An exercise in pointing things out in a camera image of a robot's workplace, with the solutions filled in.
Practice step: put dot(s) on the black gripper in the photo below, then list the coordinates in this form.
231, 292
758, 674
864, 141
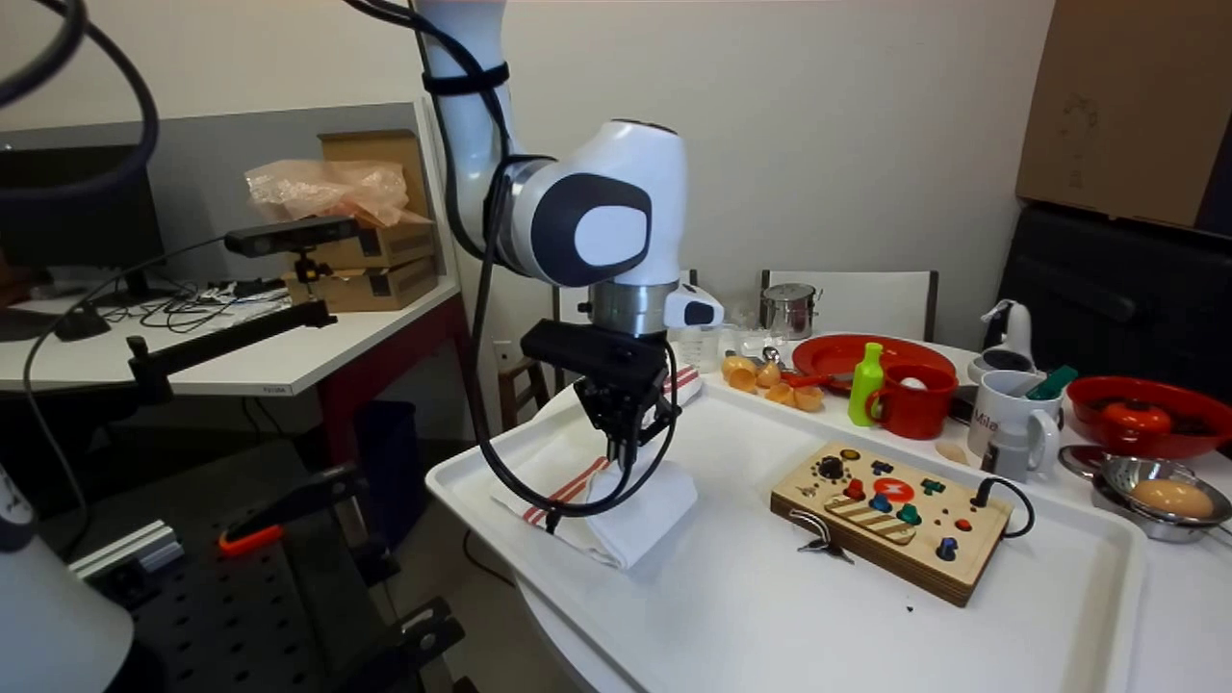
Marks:
618, 380

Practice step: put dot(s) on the white red-striped towel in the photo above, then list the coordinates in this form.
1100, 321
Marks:
656, 498
688, 384

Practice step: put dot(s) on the wooden busy board with buttons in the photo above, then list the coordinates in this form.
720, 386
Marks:
896, 512

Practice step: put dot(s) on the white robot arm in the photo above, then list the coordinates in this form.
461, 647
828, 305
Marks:
607, 215

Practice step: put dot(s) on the crumpled white red-striped towel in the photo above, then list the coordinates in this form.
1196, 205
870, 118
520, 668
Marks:
688, 384

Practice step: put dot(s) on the bread pieces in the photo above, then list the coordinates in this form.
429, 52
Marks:
772, 384

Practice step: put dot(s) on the large white plastic tray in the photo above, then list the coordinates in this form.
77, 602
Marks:
735, 602

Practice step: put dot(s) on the metal pot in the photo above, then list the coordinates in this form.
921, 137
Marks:
785, 310

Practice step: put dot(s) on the red plate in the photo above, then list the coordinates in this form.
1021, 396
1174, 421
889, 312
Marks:
828, 359

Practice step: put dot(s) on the green squeeze bottle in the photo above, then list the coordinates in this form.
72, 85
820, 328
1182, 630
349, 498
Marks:
864, 386

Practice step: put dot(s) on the stacked cardboard boxes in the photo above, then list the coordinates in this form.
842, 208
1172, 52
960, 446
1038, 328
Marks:
377, 267

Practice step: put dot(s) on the red mug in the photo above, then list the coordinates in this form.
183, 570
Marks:
914, 396

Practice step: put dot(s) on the white spray bottle head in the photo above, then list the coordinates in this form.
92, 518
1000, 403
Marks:
1014, 331

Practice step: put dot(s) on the pink plastic bag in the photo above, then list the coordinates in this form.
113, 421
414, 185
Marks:
312, 185

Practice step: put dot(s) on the red bowl with tomato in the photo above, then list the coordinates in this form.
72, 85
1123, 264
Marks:
1150, 418

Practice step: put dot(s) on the white side desk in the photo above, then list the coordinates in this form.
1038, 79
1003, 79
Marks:
266, 357

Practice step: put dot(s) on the metal strainer with egg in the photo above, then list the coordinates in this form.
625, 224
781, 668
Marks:
1169, 507

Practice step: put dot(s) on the large cardboard box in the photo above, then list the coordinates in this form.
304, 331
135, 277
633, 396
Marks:
1132, 113

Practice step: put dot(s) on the black camera on stand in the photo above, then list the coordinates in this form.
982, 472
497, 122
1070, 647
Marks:
294, 235

